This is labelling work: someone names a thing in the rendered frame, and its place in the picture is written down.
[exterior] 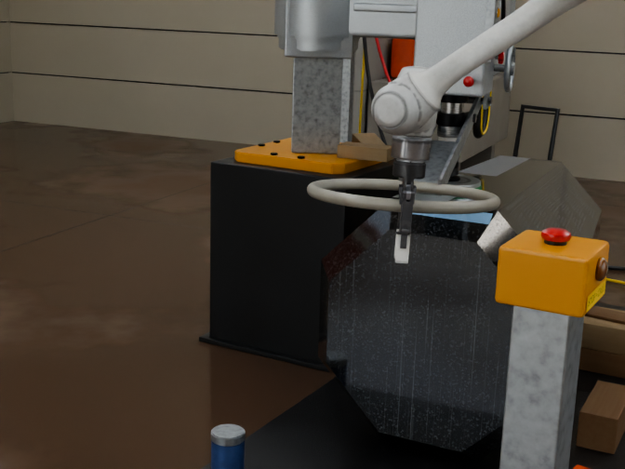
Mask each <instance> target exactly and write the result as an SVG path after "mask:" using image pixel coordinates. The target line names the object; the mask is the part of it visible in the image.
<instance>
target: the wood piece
mask: <svg viewBox="0 0 625 469"><path fill-rule="evenodd" d="M391 152H392V146H391V145H382V144H372V143H361V142H351V141H345V142H343V143H341V144H338V155H337V158H348V159H357V160H367V161H377V162H389V161H391V160H393V159H394V158H393V157H392V156H391Z"/></svg>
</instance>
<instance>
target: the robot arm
mask: <svg viewBox="0 0 625 469"><path fill-rule="evenodd" d="M585 1H587V0H529V1H528V2H527V3H525V4H524V5H523V6H521V7H520V8H518V9H517V10H515V11H514V12H513V13H512V14H510V15H509V16H508V17H506V18H505V19H503V20H501V21H500V22H498V23H497V24H495V25H494V26H492V27H491V28H489V29H488V30H486V31H485V32H483V33H481V34H480V35H478V36H477V37H475V38H474V39H473V40H472V41H470V42H469V43H467V44H466V45H464V46H463V47H461V48H459V49H458V50H456V51H455V52H453V53H452V54H450V55H449V56H447V57H446V58H444V59H443V60H441V61H439V62H438V63H436V64H435V65H433V67H431V68H425V67H421V66H408V67H404V68H402V70H401V71H400V73H399V74H398V76H397V78H396V79H395V80H393V81H391V82H390V83H388V85H387V86H385V87H383V88H381V89H380V90H379V91H378V92H377V94H376V95H375V97H374V99H373V100H372V104H371V114H372V117H373V119H374V120H375V121H376V123H377V124H378V126H379V128H380V129H381V130H383V131H384V132H386V133H389V134H392V152H391V156H392V157H393V158H396V160H394V161H393V167H392V174H393V176H394V177H398V178H403V182H402V184H399V187H398V191H399V198H398V199H399V204H400V205H401V212H398V222H397V228H398V229H396V238H395V249H394V258H395V262H397V263H408V255H409V245H410V234H411V222H412V211H413V205H414V203H415V193H416V192H417V187H416V185H414V179H423V178H424V177H425V170H426V164H425V162H424V161H426V160H429V159H430V158H429V155H430V150H431V144H432V132H433V129H434V126H435V124H436V118H437V112H438V110H439V109H440V104H441V99H442V97H443V96H444V94H445V93H446V92H447V91H448V90H449V89H450V88H451V87H452V86H453V85H454V84H456V83H457V82H458V81H459V80H460V79H461V78H462V77H464V76H465V75H467V74H468V73H470V72H471V71H473V70H474V69H476V68H478V67H479V66H481V65H483V64H484V63H486V62H487V61H489V60H491V59H493V58H494V57H496V56H497V55H498V54H500V53H502V52H503V51H505V50H506V49H508V48H510V47H512V46H514V45H515V44H517V43H518V42H520V41H522V40H523V39H525V38H526V37H528V36H529V35H531V34H532V33H534V32H535V31H537V30H538V29H540V28H541V27H543V26H544V25H546V24H547V23H549V22H550V21H552V20H554V19H556V18H557V17H559V16H561V15H562V14H564V13H566V12H567V11H568V10H570V9H572V8H573V7H576V6H578V5H580V4H582V3H583V2H585ZM402 200H403V201H402Z"/></svg>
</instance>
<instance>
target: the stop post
mask: <svg viewBox="0 0 625 469"><path fill-rule="evenodd" d="M608 252H609V244H608V242H606V241H603V240H596V239H590V238H584V237H577V236H571V238H570V240H569V241H567V242H552V241H547V240H544V239H543V238H542V237H541V232H540V231H533V230H525V231H524V232H522V233H520V234H519V235H517V236H516V237H514V238H513V239H511V240H510V241H508V242H506V243H505V244H503V245H502V246H500V248H499V260H498V272H497V284H496V296H495V299H496V302H499V303H504V304H509V305H513V307H512V328H511V339H510V350H509V361H508V372H507V383H506V395H505V406H504V416H503V427H502V439H501V450H500V461H499V469H568V466H569V457H570V449H571V439H572V430H573V421H574V412H575V403H576V394H577V385H578V368H579V359H580V349H581V341H582V331H583V322H584V316H585V314H587V313H588V311H589V310H590V309H591V308H592V307H593V306H594V305H595V304H596V303H597V302H598V301H599V300H600V299H601V298H602V297H603V295H604V294H605V281H606V277H605V278H604V280H602V281H597V280H596V279H595V271H596V265H597V262H598V260H599V258H601V257H603V258H605V259H606V261H608Z"/></svg>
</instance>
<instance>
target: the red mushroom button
mask: <svg viewBox="0 0 625 469"><path fill-rule="evenodd" d="M541 237H542V238H543V239H544V240H547V241H552V242H567V241H569V240H570V238H571V233H570V232H568V231H567V230H566V229H563V228H558V227H550V228H547V229H544V230H542V232H541Z"/></svg>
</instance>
